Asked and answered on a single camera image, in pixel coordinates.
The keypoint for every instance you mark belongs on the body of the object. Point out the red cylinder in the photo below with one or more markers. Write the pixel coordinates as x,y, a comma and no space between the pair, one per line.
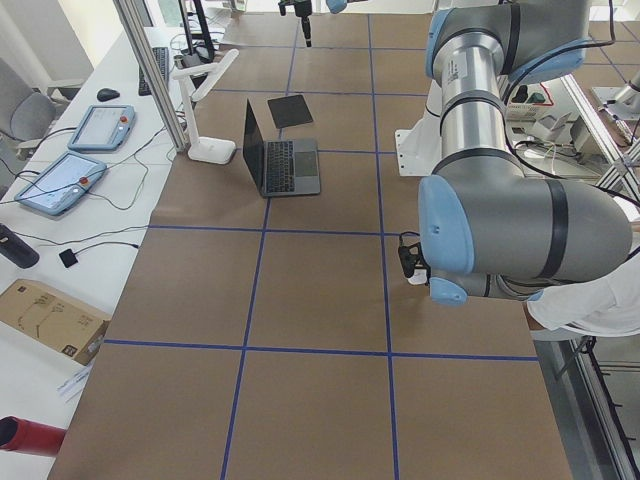
30,437

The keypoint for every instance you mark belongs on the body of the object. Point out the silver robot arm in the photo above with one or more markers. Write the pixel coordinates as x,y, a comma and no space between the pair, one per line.
336,6
482,221

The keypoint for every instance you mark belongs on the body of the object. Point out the lower blue teach pendant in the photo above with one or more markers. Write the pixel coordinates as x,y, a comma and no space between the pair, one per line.
61,185

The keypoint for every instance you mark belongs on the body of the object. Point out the black desk mouse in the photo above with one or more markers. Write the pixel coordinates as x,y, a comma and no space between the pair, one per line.
107,94

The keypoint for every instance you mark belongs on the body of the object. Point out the grey office chair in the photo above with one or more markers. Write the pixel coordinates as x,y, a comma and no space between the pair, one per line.
28,114

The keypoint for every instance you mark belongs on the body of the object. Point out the grey laptop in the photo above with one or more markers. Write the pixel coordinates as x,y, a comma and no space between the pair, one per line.
280,168

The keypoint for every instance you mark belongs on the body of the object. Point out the blue teach pendant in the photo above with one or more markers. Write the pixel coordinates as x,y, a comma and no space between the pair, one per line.
61,185
103,128

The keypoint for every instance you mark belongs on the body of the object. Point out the white desk lamp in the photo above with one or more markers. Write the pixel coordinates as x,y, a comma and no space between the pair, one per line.
195,84

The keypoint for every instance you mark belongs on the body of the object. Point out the cardboard box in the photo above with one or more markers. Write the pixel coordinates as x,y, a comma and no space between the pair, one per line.
55,319

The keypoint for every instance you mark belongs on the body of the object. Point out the small black square device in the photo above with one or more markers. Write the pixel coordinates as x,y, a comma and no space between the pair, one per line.
68,258

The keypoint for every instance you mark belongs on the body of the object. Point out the person in white shirt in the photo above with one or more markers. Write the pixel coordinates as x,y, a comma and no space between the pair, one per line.
605,307

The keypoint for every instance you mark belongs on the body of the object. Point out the white computer mouse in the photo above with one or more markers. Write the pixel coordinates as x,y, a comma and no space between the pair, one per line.
419,277

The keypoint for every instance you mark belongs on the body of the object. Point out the aluminium frame post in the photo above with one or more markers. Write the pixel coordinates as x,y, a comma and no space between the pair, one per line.
133,27

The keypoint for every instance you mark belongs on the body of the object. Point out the black water bottle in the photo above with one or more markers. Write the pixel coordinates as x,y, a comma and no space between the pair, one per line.
16,250

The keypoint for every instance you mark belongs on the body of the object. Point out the upper blue teach pendant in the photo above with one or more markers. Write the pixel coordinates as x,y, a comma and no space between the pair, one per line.
103,128

